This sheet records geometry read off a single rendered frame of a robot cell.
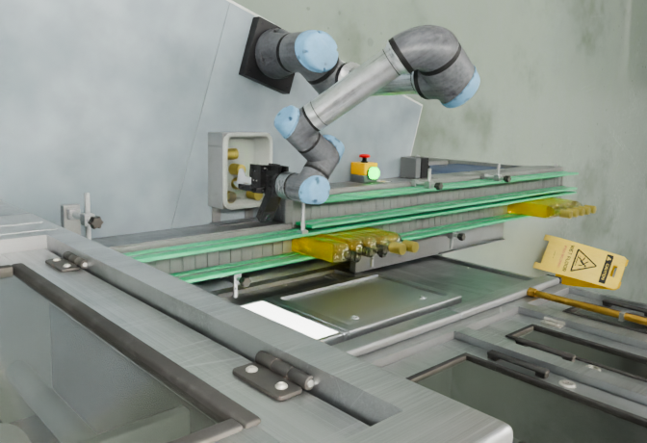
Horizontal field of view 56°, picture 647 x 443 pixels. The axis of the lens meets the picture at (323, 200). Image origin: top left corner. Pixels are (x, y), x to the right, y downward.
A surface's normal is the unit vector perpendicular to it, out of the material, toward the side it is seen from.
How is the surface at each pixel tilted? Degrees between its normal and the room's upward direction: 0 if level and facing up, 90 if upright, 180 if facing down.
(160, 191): 0
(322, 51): 9
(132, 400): 90
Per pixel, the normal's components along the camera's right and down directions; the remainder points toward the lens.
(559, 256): -0.44, -0.42
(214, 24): 0.67, 0.12
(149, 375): 0.03, -0.99
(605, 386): -0.74, 0.07
